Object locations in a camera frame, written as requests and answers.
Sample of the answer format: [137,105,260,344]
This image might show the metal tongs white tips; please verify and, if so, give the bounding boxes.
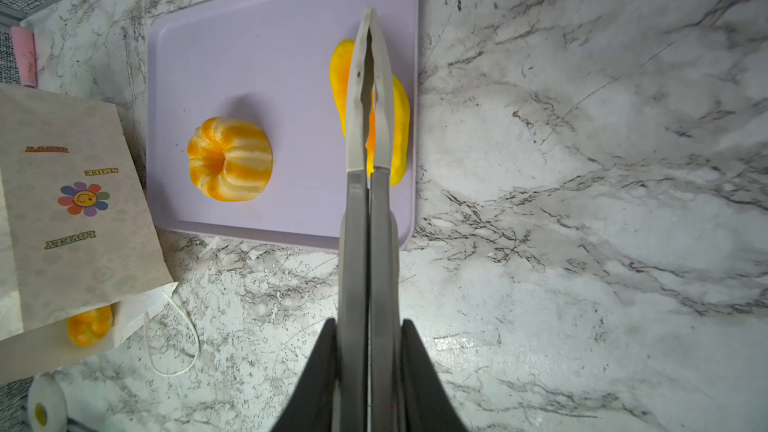
[335,7,403,431]

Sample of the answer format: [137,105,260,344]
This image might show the yellow oval fake bread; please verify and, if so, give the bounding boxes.
[329,39,410,187]

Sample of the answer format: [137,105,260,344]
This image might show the white paper gift bag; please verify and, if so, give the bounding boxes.
[1,84,177,383]

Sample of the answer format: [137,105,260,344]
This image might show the white tape roll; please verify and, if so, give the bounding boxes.
[26,374,68,432]

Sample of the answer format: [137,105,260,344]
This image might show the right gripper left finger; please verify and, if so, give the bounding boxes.
[272,318,338,432]

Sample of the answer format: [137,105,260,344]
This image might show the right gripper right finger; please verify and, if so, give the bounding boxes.
[401,319,467,432]

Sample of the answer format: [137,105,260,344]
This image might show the yellow ring fake bread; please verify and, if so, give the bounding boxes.
[187,117,274,202]

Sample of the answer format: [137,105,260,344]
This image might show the lilac plastic tray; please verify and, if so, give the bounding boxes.
[146,0,419,250]

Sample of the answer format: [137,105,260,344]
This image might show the orange twisted fake bread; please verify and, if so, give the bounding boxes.
[67,306,113,347]

